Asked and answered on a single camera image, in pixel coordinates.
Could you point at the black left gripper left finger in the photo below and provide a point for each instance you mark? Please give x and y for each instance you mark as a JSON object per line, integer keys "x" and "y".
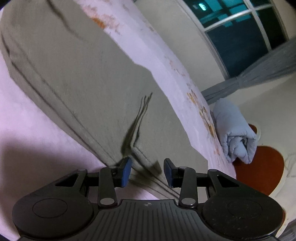
{"x": 107, "y": 179}

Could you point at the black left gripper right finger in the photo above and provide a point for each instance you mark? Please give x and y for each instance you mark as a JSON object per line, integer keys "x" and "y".
{"x": 188, "y": 180}

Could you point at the grey pants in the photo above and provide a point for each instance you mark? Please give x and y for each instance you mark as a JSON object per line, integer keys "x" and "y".
{"x": 79, "y": 77}

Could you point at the light blue rolled duvet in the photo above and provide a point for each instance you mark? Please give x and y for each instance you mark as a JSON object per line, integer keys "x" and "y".
{"x": 237, "y": 139}

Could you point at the pink floral bed sheet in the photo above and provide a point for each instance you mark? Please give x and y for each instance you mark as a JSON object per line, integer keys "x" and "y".
{"x": 123, "y": 22}

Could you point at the grey curtain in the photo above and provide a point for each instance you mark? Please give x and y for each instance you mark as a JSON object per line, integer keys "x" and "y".
{"x": 276, "y": 64}

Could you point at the large glass window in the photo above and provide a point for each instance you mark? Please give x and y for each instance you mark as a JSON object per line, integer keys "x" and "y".
{"x": 238, "y": 32}

